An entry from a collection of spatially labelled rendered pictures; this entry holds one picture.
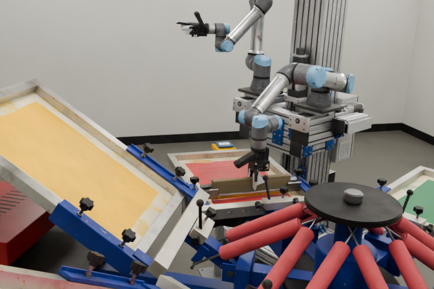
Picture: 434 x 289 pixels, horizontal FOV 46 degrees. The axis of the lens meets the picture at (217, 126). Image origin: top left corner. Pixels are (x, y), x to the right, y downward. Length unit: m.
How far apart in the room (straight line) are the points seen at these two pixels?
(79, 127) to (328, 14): 1.85
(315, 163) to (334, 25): 0.94
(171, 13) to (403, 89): 3.46
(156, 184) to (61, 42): 3.95
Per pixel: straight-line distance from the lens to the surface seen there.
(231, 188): 2.48
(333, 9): 3.41
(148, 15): 5.94
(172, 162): 2.86
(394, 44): 7.35
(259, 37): 3.58
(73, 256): 2.08
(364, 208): 1.69
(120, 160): 2.10
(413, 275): 1.63
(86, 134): 2.13
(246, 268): 1.80
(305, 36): 3.43
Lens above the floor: 2.00
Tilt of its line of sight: 16 degrees down
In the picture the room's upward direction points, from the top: 3 degrees clockwise
